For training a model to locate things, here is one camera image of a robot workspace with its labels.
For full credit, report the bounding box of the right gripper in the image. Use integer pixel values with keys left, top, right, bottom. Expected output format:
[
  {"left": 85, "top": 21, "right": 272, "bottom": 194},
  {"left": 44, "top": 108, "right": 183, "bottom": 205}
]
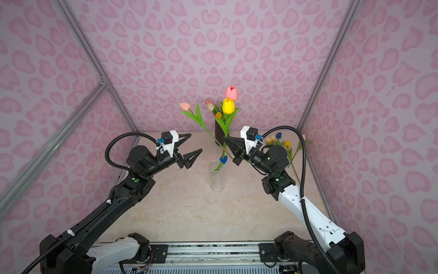
[{"left": 224, "top": 138, "right": 274, "bottom": 177}]

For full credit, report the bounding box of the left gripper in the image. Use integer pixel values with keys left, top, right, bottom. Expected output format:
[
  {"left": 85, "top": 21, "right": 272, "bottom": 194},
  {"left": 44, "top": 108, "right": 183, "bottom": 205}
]
[{"left": 145, "top": 134, "right": 202, "bottom": 180}]

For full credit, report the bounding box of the blue tulip front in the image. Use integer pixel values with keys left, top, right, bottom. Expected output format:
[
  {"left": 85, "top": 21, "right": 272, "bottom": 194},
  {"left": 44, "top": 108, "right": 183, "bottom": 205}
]
[{"left": 214, "top": 155, "right": 228, "bottom": 171}]

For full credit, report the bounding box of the dark grey vase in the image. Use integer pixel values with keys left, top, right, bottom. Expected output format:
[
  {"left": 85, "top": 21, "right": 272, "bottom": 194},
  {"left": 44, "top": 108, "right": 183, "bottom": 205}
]
[{"left": 214, "top": 121, "right": 225, "bottom": 147}]

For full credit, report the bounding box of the clear plastic cup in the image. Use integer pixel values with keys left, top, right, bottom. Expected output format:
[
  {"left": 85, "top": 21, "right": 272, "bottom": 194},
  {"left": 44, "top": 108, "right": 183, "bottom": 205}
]
[{"left": 209, "top": 161, "right": 225, "bottom": 192}]

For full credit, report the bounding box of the small yellow tulip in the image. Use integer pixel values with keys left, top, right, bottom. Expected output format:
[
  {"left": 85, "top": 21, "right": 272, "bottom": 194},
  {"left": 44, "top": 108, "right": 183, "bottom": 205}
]
[{"left": 285, "top": 141, "right": 302, "bottom": 183}]

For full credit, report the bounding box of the pale yellow tulip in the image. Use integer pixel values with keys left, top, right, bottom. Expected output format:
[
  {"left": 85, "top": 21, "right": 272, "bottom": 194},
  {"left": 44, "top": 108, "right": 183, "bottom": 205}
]
[{"left": 265, "top": 135, "right": 276, "bottom": 145}]

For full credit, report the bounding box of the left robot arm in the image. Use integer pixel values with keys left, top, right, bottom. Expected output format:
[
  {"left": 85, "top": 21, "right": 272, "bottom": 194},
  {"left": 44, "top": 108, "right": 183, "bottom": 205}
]
[{"left": 23, "top": 131, "right": 202, "bottom": 274}]

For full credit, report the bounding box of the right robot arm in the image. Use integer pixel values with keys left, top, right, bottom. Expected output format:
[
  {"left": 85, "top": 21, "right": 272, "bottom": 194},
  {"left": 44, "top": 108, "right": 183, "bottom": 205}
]
[{"left": 224, "top": 126, "right": 366, "bottom": 274}]

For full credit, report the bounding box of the white tulip far right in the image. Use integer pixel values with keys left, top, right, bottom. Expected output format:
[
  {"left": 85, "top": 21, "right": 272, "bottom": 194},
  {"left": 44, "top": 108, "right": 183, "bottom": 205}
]
[{"left": 290, "top": 134, "right": 314, "bottom": 169}]

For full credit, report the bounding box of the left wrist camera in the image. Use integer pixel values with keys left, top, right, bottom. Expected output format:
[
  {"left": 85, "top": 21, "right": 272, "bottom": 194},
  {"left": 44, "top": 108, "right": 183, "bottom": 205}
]
[{"left": 157, "top": 130, "right": 179, "bottom": 158}]

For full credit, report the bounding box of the aluminium frame left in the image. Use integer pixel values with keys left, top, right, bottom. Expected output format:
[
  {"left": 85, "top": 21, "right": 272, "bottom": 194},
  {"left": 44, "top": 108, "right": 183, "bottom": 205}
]
[{"left": 1, "top": 1, "right": 138, "bottom": 220}]

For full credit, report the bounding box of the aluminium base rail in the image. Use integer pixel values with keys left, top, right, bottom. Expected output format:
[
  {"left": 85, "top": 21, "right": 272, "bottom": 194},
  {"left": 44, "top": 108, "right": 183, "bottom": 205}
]
[{"left": 64, "top": 239, "right": 363, "bottom": 274}]

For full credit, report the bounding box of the aluminium corner post right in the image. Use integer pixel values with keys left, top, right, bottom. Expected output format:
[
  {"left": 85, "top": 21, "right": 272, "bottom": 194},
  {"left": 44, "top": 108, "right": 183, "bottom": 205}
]
[{"left": 298, "top": 0, "right": 363, "bottom": 132}]

